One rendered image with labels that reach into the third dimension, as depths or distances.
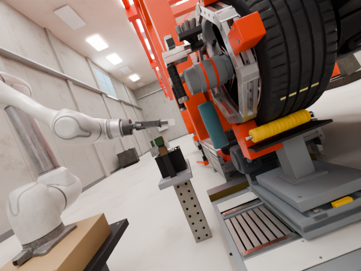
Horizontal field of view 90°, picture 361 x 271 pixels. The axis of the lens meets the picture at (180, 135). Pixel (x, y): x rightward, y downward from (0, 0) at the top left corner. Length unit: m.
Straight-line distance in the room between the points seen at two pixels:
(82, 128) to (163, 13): 1.15
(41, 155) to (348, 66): 8.21
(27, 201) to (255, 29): 1.03
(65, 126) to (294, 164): 0.94
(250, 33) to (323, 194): 0.65
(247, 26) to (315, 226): 0.74
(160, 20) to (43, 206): 1.34
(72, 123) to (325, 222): 0.96
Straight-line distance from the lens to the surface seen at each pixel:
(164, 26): 1.55
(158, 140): 0.86
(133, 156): 8.92
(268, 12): 0.72
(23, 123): 1.20
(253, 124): 0.89
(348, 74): 8.25
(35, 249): 1.04
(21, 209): 1.00
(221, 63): 0.89
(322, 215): 0.91
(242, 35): 0.62
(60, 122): 0.67
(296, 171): 1.01
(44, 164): 1.17
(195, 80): 0.86
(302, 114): 0.90
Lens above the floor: 0.65
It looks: 1 degrees down
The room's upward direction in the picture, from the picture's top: 22 degrees counter-clockwise
